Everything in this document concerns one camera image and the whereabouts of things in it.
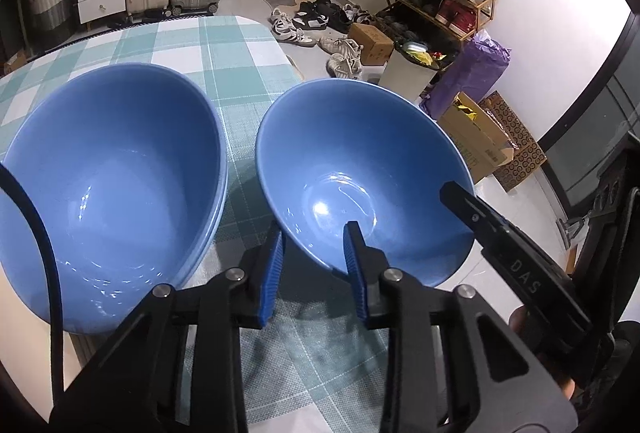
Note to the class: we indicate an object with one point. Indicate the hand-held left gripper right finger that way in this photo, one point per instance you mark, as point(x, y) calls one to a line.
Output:
point(354, 273)

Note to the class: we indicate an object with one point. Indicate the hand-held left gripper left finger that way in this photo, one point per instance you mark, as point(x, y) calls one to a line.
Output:
point(270, 273)

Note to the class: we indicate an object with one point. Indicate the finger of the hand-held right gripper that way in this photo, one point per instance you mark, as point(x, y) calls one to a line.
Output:
point(472, 213)

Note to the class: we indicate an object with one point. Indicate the blue bowl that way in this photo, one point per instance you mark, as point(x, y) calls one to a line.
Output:
point(350, 153)
point(223, 208)
point(110, 193)

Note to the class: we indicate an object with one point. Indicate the person's right hand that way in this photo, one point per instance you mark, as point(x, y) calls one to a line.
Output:
point(519, 325)

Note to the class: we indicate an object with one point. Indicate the large open cardboard box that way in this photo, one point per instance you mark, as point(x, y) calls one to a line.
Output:
point(475, 143)

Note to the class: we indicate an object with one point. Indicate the patterned brown box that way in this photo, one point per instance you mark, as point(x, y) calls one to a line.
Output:
point(522, 148)

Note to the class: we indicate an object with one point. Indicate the purple bag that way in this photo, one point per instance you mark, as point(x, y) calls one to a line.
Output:
point(470, 73)

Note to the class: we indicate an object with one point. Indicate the glossy dark cabinet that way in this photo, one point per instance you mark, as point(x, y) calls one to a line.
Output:
point(590, 128)

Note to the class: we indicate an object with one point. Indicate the white trash bin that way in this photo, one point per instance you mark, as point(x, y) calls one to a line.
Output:
point(405, 73)

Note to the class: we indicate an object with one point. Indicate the checked teal tablecloth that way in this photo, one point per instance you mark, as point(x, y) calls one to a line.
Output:
point(240, 78)

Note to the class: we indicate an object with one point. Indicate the small cardboard box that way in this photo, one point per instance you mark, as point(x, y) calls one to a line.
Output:
point(370, 44)

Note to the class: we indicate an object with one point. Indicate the pile of loose shoes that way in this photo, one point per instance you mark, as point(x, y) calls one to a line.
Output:
point(310, 20)

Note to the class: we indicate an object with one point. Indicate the grey door mat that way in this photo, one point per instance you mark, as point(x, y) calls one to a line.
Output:
point(282, 2)

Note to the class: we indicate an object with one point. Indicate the flat cardboard box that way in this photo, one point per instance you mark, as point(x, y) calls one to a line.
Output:
point(15, 61)

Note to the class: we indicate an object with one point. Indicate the woven laundry basket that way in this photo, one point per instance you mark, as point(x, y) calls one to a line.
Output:
point(50, 5)

